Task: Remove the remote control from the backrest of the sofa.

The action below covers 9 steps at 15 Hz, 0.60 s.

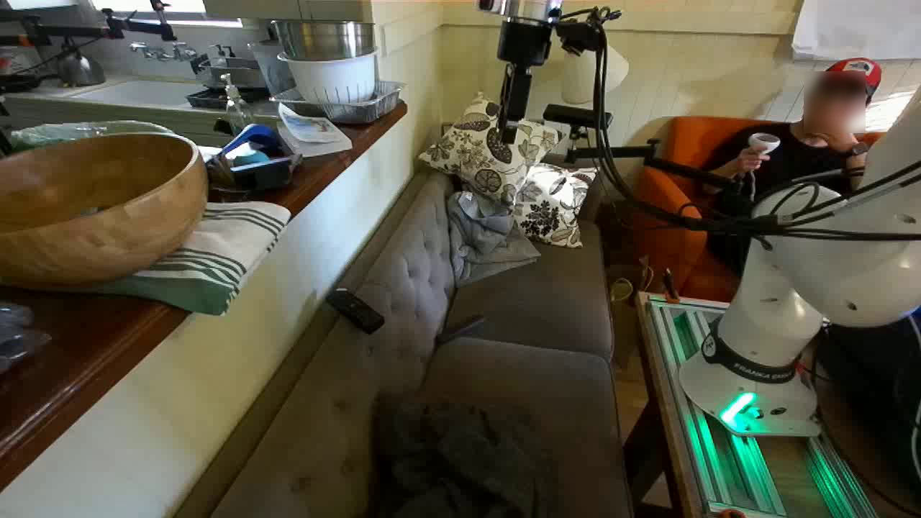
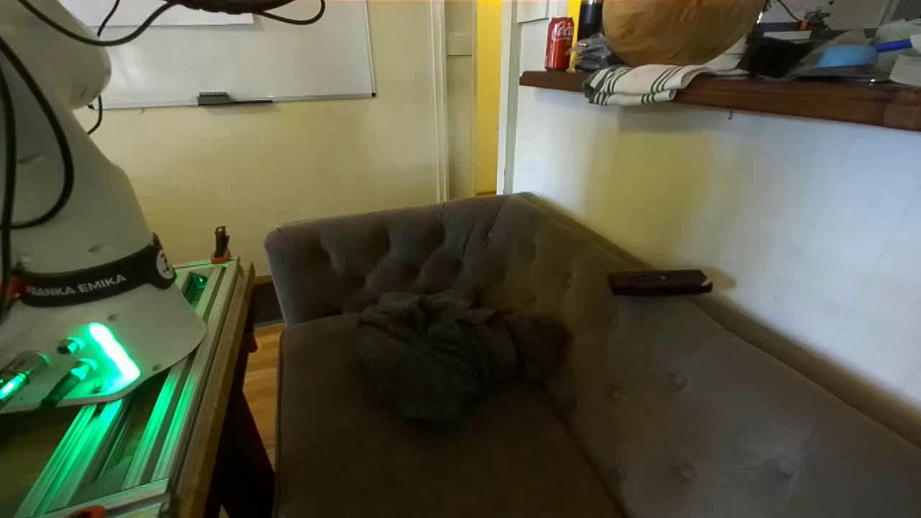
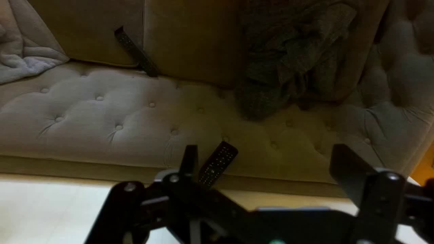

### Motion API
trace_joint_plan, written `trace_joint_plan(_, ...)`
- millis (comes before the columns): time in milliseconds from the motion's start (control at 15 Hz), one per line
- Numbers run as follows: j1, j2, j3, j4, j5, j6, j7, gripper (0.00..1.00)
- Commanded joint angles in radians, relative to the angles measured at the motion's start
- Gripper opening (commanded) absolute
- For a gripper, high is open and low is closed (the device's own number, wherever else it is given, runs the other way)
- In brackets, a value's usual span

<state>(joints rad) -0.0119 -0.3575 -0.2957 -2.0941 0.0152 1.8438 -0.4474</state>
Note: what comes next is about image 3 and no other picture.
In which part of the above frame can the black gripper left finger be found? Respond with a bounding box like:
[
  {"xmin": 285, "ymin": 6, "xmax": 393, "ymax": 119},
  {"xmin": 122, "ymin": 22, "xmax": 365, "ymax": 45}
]
[{"xmin": 83, "ymin": 144, "xmax": 248, "ymax": 244}]

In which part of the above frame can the brown tufted sofa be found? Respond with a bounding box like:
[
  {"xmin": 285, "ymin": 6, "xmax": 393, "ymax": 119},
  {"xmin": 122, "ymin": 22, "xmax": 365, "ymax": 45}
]
[{"xmin": 0, "ymin": 0, "xmax": 434, "ymax": 199}]

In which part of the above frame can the dark grey crumpled blanket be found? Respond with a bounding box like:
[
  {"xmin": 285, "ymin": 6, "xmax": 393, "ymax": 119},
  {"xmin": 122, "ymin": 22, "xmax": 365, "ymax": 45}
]
[{"xmin": 234, "ymin": 0, "xmax": 363, "ymax": 121}]

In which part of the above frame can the black remote control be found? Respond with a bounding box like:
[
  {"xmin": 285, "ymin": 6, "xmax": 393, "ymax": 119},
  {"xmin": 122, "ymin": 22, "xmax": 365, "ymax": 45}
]
[{"xmin": 196, "ymin": 140, "xmax": 240, "ymax": 188}]

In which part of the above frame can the light grey fleece blanket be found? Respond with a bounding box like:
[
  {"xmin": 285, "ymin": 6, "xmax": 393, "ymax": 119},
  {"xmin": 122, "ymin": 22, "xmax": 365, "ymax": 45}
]
[{"xmin": 0, "ymin": 0, "xmax": 69, "ymax": 86}]

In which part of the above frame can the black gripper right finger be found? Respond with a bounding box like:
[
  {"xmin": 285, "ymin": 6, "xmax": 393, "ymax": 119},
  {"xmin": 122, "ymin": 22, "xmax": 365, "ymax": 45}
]
[{"xmin": 328, "ymin": 144, "xmax": 434, "ymax": 244}]

